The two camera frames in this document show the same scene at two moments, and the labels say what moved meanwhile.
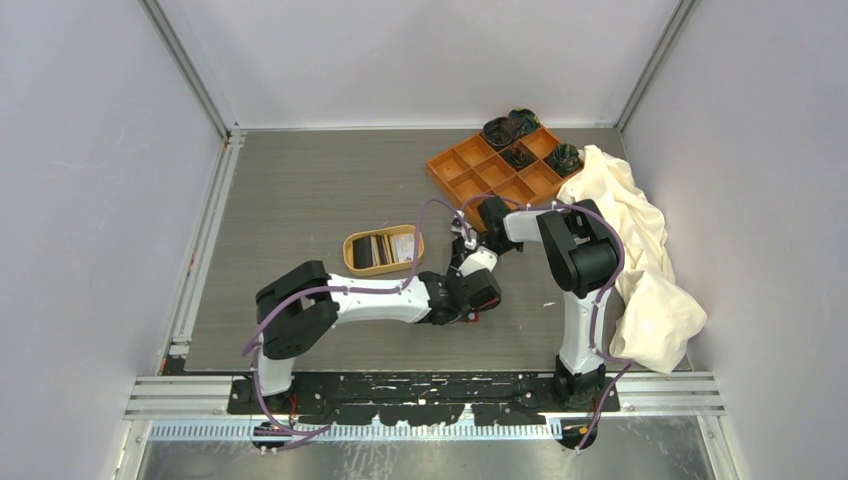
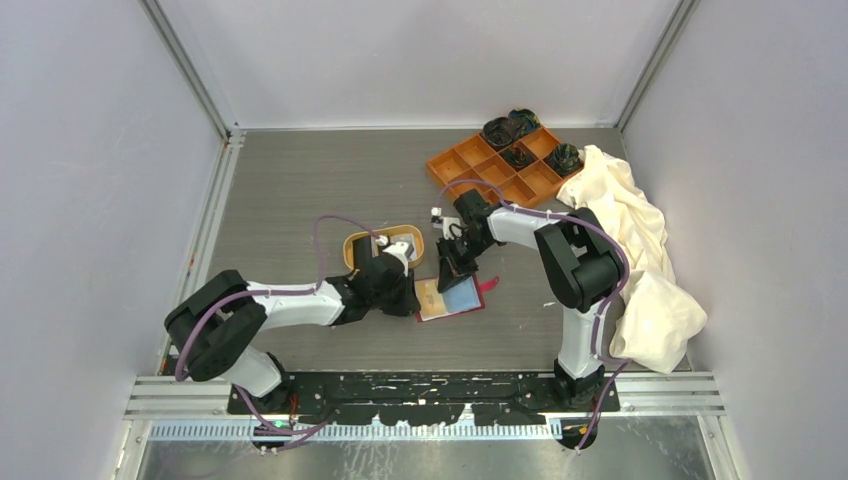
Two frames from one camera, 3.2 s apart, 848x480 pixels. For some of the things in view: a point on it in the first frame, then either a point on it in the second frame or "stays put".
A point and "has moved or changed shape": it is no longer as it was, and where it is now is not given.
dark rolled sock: [499, 131] stays put
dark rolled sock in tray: [519, 157] stays put
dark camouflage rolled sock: [564, 159] stays put
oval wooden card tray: [383, 250] stays put
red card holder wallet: [477, 317] has moved or changed shape
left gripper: [466, 313] → [409, 302]
